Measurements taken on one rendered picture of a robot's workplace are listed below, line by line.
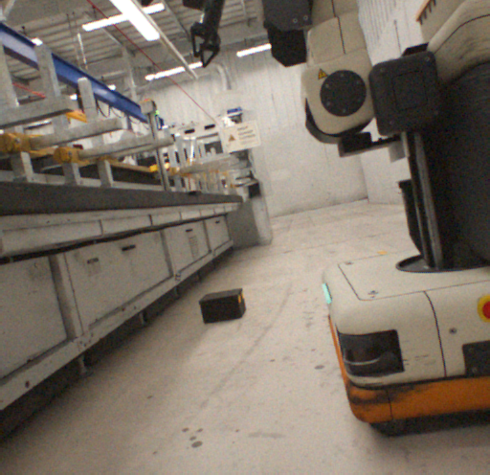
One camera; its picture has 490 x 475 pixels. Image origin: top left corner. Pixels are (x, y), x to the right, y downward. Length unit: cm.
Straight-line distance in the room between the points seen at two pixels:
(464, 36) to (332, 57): 27
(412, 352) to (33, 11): 906
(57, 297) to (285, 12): 126
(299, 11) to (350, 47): 14
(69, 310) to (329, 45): 128
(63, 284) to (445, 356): 132
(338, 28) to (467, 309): 66
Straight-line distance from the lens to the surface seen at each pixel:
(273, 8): 106
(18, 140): 127
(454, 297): 88
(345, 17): 107
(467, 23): 95
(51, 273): 171
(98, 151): 150
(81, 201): 143
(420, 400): 90
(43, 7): 933
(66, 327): 174
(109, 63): 1202
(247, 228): 553
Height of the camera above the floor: 51
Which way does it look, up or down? 4 degrees down
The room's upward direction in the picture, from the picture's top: 12 degrees counter-clockwise
